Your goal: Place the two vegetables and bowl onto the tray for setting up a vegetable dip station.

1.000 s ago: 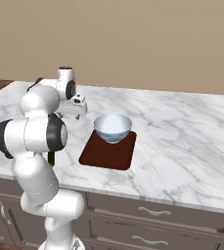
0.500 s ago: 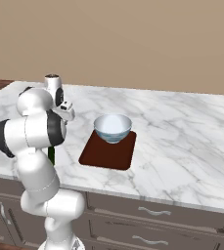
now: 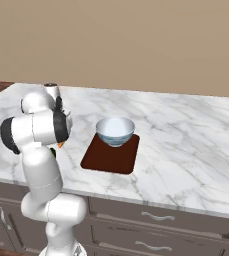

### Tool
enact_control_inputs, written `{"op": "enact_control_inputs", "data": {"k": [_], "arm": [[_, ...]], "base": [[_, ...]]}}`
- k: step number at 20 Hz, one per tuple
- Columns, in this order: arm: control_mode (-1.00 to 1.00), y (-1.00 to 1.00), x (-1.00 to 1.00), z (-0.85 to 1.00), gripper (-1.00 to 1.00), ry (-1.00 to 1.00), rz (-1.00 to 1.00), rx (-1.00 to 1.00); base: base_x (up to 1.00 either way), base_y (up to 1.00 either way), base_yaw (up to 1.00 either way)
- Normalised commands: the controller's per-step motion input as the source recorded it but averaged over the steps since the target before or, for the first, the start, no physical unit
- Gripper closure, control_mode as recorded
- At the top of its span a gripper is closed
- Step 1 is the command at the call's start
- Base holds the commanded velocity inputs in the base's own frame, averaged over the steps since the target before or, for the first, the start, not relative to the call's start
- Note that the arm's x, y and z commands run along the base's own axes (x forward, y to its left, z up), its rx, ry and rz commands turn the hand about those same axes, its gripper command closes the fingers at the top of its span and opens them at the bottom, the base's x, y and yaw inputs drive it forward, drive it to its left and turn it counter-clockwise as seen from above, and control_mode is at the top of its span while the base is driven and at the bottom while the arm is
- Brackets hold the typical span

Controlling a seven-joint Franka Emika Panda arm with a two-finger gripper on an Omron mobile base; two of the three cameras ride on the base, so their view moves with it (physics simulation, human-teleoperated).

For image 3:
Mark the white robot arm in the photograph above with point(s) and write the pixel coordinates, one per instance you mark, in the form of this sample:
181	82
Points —
41	173

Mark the pale blue bowl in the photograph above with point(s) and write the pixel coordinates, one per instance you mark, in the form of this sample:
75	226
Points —
115	130

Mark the dark brown tray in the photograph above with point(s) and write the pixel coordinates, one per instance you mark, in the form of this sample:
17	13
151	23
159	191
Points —
109	160

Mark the green vegetable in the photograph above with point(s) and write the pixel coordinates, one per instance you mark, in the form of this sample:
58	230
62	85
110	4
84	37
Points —
53	152

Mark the orange carrot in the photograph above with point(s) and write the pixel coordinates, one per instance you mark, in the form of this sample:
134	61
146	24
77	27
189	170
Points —
60	144

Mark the wide grey drawer front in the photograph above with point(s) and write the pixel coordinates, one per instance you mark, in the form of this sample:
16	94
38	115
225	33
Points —
119	245
192	221

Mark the narrow grey drawer front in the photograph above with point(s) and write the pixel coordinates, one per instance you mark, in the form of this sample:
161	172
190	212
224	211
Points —
9	191

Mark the grey cupboard door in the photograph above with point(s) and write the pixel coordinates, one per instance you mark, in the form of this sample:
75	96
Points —
17	230

